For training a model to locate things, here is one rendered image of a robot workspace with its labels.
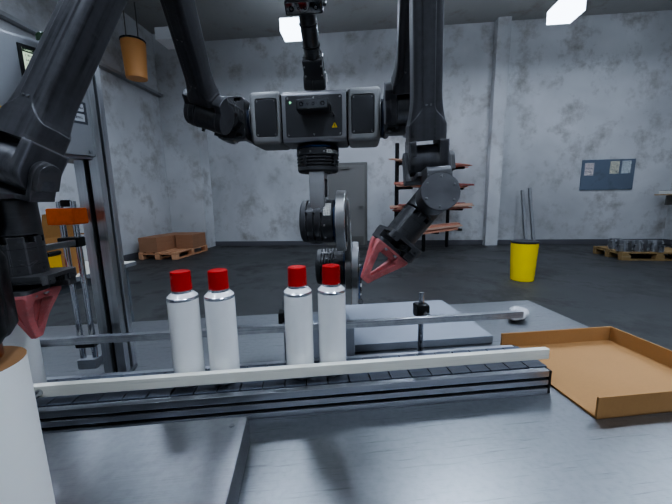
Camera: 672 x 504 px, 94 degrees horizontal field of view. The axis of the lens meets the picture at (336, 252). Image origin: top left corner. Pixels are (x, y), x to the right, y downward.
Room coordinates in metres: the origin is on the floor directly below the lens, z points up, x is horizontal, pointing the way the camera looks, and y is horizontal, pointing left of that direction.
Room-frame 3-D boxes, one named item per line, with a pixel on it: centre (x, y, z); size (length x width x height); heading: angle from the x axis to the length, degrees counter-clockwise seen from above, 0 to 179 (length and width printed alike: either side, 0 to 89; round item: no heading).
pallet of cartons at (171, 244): (7.35, 3.80, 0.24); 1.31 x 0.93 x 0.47; 175
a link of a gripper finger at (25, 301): (0.45, 0.47, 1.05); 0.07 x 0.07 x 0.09; 5
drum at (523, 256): (4.51, -2.74, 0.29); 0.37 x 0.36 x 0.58; 85
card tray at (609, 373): (0.62, -0.57, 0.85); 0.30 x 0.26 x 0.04; 96
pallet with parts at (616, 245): (6.08, -6.02, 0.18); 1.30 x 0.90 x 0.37; 84
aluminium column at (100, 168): (0.65, 0.48, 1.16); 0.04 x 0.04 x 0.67; 6
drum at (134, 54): (7.01, 4.06, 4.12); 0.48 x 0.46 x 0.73; 85
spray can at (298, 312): (0.55, 0.07, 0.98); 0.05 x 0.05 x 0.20
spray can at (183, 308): (0.53, 0.27, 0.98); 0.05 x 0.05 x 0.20
